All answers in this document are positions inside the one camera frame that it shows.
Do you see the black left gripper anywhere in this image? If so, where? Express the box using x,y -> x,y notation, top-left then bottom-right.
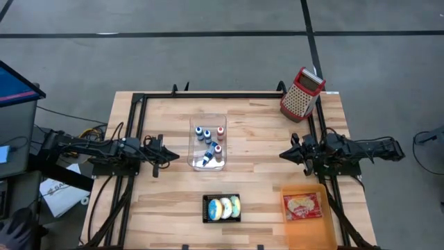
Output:
138,134 -> 180,178

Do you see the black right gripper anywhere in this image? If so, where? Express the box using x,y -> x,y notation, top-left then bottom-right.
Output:
279,133 -> 325,176

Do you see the red snack packet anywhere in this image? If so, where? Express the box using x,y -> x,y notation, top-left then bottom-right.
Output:
283,192 -> 323,222

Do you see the blue frosted toy donut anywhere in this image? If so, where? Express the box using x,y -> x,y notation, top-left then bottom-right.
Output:
207,199 -> 223,222

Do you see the white frosted toy donut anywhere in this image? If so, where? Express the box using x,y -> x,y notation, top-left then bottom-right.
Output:
220,197 -> 233,219

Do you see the green frosted toy donut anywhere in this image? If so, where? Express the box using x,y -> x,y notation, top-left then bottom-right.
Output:
229,195 -> 241,219

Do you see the clear plastic container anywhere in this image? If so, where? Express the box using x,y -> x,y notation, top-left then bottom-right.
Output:
187,113 -> 228,172

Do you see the metal box grater red trim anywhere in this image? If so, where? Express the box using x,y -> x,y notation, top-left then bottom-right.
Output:
279,67 -> 327,124

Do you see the black slotted plastic basket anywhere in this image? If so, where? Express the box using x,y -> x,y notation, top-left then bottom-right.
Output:
202,193 -> 242,224

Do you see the orange translucent tray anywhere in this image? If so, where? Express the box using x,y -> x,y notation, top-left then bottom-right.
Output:
279,183 -> 339,250

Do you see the white paper bag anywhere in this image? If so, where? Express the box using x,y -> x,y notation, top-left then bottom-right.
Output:
38,162 -> 92,219

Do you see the dark computer desk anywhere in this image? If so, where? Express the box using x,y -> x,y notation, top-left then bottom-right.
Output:
0,100 -> 39,180

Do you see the light blue box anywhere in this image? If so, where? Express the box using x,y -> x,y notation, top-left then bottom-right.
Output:
0,144 -> 12,165

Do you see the computer monitor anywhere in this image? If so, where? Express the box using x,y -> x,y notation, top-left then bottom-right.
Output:
0,60 -> 46,108

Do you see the person's hand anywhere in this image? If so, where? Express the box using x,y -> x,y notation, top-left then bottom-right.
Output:
0,207 -> 35,250

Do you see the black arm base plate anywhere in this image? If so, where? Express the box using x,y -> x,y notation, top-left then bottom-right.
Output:
311,161 -> 362,177
91,158 -> 142,177

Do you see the yellow cable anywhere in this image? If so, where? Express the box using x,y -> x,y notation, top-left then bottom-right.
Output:
78,126 -> 105,140

